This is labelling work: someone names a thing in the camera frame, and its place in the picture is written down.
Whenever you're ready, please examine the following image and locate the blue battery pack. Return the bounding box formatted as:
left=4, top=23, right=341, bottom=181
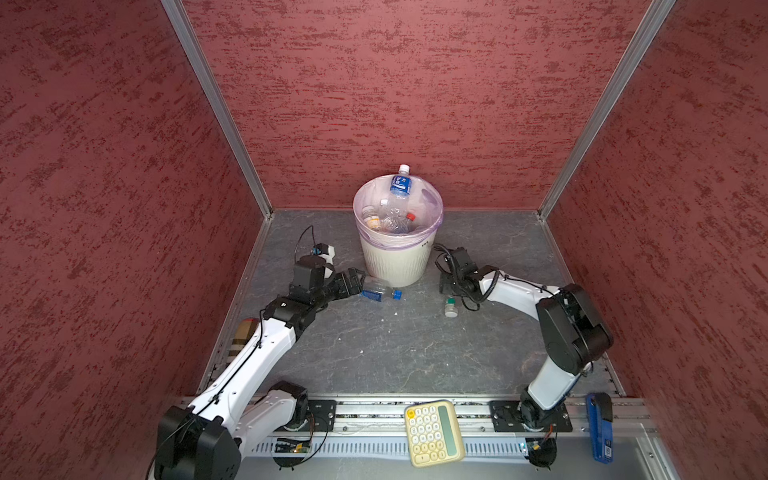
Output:
left=586, top=392, right=614, bottom=464

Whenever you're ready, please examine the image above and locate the aluminium corner post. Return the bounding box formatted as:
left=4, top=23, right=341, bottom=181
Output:
left=161, top=0, right=274, bottom=221
left=536, top=0, right=679, bottom=220

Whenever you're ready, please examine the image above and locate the clear bottle orange label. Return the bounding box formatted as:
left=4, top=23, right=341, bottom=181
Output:
left=362, top=205, right=383, bottom=232

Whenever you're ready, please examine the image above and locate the small bottle blue label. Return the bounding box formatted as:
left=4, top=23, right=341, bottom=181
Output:
left=380, top=164, right=412, bottom=234

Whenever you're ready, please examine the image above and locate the aluminium corner post left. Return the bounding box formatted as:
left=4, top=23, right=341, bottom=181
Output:
left=161, top=0, right=274, bottom=221

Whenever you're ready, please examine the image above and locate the cream ribbed waste bin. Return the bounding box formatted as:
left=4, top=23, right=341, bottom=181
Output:
left=360, top=230, right=438, bottom=288

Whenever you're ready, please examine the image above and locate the clear bottle green band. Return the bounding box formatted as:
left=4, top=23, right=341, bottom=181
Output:
left=444, top=297, right=459, bottom=318

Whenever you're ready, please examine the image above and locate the pink bin liner bag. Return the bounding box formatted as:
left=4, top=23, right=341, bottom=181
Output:
left=353, top=175, right=444, bottom=251

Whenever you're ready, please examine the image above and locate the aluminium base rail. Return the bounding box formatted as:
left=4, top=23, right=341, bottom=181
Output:
left=234, top=393, right=678, bottom=479

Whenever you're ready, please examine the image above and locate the yellow calculator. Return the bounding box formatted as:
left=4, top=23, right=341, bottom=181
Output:
left=404, top=400, right=466, bottom=468

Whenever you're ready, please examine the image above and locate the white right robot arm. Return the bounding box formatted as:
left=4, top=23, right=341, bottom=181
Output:
left=434, top=244, right=614, bottom=431

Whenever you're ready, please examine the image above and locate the clear bottle red cap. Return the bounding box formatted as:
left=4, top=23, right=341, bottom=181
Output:
left=400, top=212, right=416, bottom=234

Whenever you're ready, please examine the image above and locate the plaid pouch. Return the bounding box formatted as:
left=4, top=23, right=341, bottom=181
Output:
left=226, top=317, right=261, bottom=367

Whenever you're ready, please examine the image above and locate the aluminium corner post right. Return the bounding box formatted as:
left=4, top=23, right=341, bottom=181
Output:
left=536, top=0, right=679, bottom=220

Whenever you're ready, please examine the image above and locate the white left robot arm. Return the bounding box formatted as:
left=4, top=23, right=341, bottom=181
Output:
left=145, top=253, right=366, bottom=479

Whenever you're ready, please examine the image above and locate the clear bottle blue cap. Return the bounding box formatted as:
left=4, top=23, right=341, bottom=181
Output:
left=361, top=276, right=402, bottom=302

